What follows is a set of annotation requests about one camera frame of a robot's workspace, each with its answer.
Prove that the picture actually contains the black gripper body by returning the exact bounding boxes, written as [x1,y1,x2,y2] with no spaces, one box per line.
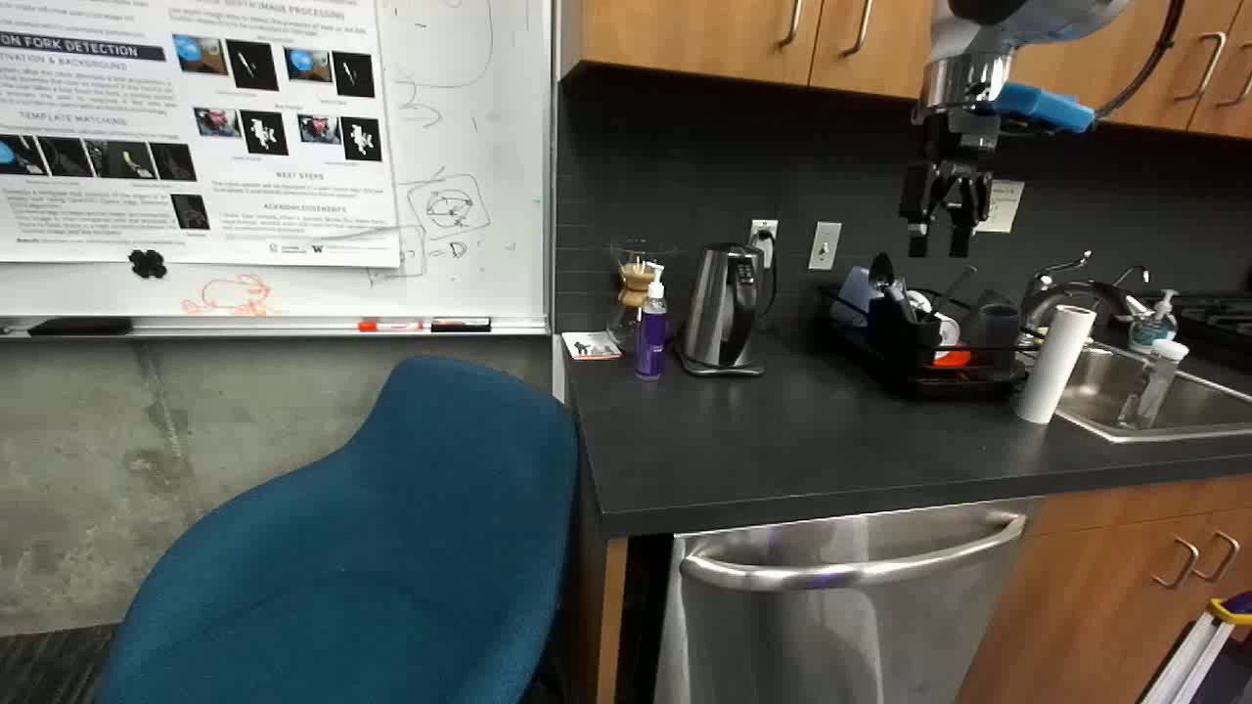
[902,108,1003,228]

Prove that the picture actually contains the white paper towel roll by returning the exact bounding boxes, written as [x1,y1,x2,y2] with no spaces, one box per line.
[1012,305,1095,424]

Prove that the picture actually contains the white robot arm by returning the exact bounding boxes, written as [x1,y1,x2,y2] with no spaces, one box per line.
[902,0,1129,258]

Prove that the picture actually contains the blue cup in rack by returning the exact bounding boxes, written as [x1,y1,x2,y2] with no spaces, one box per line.
[835,265,881,327]

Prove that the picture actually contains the chrome faucet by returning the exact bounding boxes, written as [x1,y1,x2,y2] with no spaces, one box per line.
[1022,248,1132,340]

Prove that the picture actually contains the black dish drying rack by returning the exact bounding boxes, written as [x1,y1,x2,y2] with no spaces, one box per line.
[818,290,1027,402]

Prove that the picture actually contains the stainless steel electric kettle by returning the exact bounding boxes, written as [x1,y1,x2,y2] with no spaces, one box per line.
[680,242,772,380]

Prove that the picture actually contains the stainless steel sink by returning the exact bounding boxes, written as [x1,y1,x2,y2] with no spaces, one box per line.
[1055,345,1252,440]

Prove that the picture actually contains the clear soap dispenser bottle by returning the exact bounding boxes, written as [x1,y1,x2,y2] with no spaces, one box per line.
[1125,340,1190,430]

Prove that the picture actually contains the wooden upper cabinets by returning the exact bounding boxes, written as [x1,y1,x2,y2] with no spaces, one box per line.
[555,0,1252,136]

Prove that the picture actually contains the wooden cabinets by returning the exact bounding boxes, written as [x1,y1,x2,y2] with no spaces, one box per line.
[555,0,1252,136]
[959,475,1252,704]

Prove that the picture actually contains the glass jar with corks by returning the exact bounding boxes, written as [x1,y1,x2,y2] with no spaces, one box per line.
[615,248,659,346]

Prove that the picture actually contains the purple soap bottle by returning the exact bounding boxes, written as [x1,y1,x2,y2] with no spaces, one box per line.
[636,265,668,380]

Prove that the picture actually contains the small white card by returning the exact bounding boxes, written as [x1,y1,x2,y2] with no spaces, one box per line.
[559,332,624,362]

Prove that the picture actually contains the stainless steel dishwasher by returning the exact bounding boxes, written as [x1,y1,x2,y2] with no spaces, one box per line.
[654,500,1033,704]

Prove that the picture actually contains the wooden lower cabinets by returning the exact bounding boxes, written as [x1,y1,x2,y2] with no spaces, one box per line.
[959,475,1252,704]

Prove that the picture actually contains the white whiteboard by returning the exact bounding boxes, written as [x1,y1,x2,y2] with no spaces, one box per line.
[0,0,555,337]

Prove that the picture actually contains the red whiteboard marker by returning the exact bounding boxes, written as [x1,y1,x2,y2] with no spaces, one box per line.
[358,318,426,337]

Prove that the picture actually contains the blue upholstered chair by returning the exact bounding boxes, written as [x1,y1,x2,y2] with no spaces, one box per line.
[100,354,578,704]

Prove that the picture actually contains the research poster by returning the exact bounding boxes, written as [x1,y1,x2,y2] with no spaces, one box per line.
[0,0,401,265]

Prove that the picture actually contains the black whiteboard marker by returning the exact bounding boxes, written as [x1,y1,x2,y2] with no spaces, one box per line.
[29,318,133,337]

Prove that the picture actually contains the white paper wall note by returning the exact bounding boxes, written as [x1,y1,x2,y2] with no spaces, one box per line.
[979,181,1027,233]

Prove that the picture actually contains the white light switch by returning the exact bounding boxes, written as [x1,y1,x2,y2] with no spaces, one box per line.
[806,220,843,273]

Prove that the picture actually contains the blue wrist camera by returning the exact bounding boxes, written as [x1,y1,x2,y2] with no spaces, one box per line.
[994,80,1101,131]

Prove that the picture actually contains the white wall outlet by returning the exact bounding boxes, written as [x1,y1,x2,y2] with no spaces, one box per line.
[746,220,780,271]

